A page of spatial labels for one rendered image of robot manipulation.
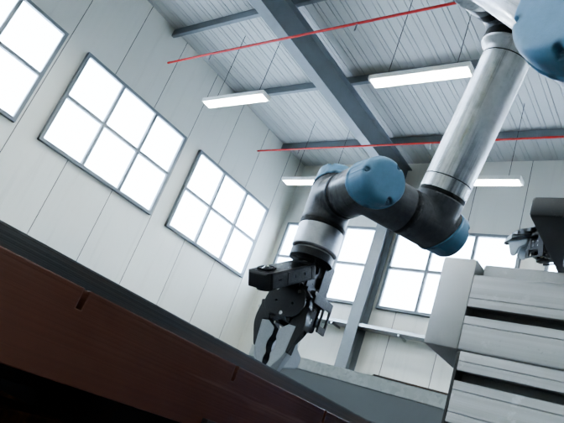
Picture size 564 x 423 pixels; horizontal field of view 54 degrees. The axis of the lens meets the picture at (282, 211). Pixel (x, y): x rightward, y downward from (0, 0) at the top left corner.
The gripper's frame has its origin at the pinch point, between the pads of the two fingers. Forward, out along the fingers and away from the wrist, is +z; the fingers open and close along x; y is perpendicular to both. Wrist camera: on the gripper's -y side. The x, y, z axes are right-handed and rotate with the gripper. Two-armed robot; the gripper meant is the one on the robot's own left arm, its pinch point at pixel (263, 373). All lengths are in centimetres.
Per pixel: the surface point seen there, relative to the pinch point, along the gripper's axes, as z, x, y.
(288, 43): -562, 503, 461
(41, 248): 1.3, -12.0, -46.8
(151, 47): -565, 806, 424
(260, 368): 1.5, -12.0, -17.4
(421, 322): -273, 356, 930
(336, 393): -11, 41, 99
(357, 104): -608, 491, 684
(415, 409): -13, 14, 99
